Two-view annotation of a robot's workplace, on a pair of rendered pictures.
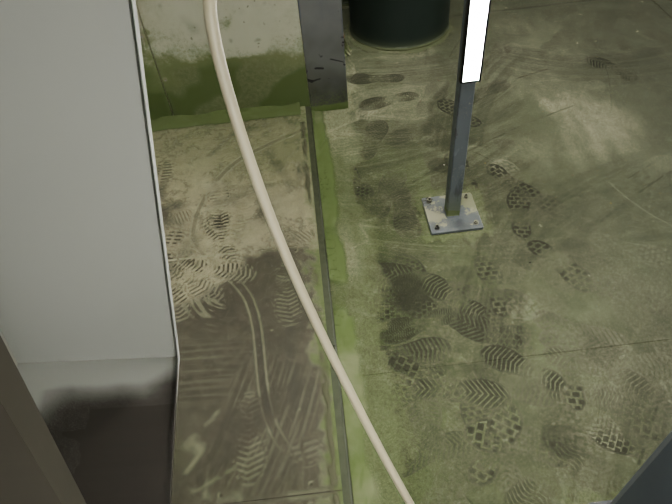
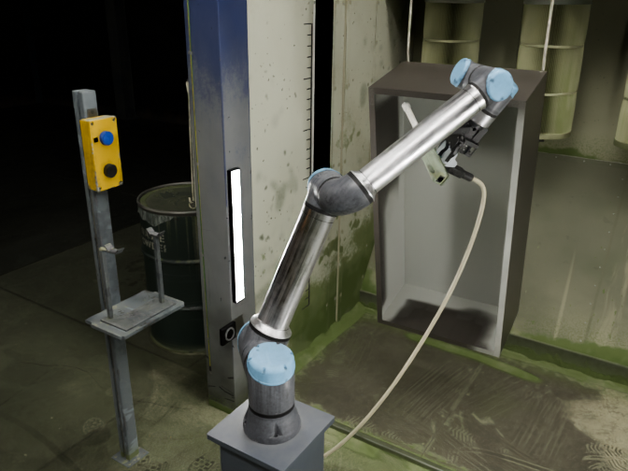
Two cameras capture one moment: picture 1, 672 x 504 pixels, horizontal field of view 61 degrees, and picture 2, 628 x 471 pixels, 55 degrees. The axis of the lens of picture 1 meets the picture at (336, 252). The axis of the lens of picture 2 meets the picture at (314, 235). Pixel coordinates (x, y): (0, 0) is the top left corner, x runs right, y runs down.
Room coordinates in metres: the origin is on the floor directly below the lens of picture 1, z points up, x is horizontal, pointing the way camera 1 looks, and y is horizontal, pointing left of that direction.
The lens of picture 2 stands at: (1.28, -2.01, 1.96)
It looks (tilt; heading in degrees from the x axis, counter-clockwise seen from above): 22 degrees down; 123
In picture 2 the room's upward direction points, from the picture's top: 1 degrees clockwise
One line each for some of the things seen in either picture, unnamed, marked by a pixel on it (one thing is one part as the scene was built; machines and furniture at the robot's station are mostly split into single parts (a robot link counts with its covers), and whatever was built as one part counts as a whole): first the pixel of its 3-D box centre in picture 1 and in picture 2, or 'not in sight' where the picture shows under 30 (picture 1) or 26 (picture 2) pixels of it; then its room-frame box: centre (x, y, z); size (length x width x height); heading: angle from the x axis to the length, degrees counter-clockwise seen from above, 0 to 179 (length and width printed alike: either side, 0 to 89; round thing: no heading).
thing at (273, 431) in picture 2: not in sight; (271, 412); (0.30, -0.73, 0.69); 0.19 x 0.19 x 0.10
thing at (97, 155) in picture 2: not in sight; (102, 152); (-0.53, -0.63, 1.42); 0.12 x 0.06 x 0.26; 91
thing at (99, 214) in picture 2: not in sight; (109, 295); (-0.59, -0.63, 0.82); 0.06 x 0.06 x 1.64; 1
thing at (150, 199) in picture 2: not in sight; (188, 198); (-1.11, 0.36, 0.86); 0.54 x 0.54 x 0.01
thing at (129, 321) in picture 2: not in sight; (135, 275); (-0.43, -0.63, 0.95); 0.26 x 0.15 x 0.32; 91
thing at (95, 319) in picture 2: not in sight; (135, 312); (-0.45, -0.63, 0.78); 0.31 x 0.23 x 0.01; 91
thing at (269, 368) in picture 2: not in sight; (270, 376); (0.29, -0.72, 0.83); 0.17 x 0.15 x 0.18; 138
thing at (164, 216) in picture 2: not in sight; (192, 265); (-1.11, 0.36, 0.44); 0.59 x 0.58 x 0.89; 161
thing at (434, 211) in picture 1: (451, 213); not in sight; (1.55, -0.46, 0.01); 0.20 x 0.20 x 0.01; 1
